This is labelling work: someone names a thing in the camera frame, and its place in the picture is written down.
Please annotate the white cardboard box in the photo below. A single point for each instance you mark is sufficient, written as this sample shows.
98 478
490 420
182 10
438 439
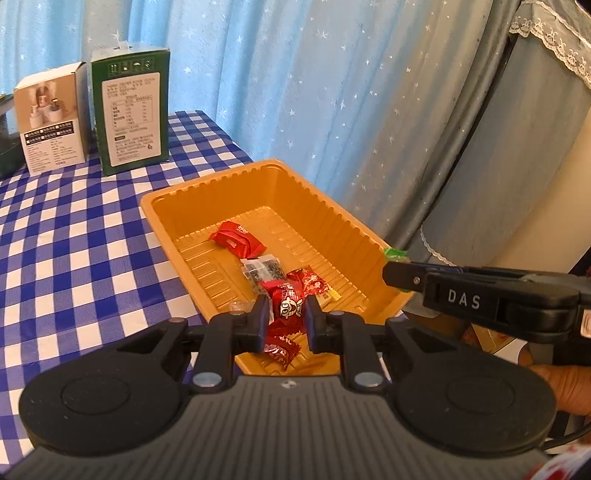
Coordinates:
51 124

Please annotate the red pillow snack packet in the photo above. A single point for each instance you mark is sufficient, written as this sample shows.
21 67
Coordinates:
236 237

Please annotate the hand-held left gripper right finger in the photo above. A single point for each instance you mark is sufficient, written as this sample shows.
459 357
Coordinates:
314 325

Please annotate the clear black snack packet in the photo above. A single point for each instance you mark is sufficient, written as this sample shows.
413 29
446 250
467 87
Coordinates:
263 269

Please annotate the brown cardboard box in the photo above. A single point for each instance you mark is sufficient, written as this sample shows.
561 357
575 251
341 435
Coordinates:
489 340

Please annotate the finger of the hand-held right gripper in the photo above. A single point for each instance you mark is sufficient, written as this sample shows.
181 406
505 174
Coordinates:
404 276

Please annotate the orange plastic tray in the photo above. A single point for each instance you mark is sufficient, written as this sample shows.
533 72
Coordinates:
300 207

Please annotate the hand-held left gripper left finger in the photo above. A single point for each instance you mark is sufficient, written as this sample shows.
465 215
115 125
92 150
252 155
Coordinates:
259 325

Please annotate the red white-patterned candy packet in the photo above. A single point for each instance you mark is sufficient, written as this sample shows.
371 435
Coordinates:
280 351
310 281

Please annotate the blue starry curtain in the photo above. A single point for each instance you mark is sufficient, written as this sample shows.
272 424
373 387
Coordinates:
277 92

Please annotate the grey curtain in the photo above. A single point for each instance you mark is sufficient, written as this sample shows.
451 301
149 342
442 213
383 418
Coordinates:
461 115

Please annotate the red white printed cloth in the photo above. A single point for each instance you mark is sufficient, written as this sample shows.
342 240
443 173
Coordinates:
565 466

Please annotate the long red cartoon snack packet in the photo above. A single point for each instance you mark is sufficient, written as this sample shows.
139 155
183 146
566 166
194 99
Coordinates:
286 304

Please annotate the green cardboard box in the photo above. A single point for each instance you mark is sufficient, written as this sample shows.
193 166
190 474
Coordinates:
129 115

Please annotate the dark green round device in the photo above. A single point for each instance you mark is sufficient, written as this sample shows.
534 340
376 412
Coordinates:
9 157

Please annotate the person's right hand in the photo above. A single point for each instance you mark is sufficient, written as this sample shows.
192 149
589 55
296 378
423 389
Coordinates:
568 387

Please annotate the grey lace-trimmed cover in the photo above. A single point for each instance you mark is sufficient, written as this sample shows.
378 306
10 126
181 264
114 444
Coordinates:
545 161

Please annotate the blue white checkered tablecloth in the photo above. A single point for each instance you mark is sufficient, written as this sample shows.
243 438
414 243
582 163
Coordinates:
92 254

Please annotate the yellow green candy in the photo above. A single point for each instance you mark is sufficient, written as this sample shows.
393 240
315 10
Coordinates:
332 295

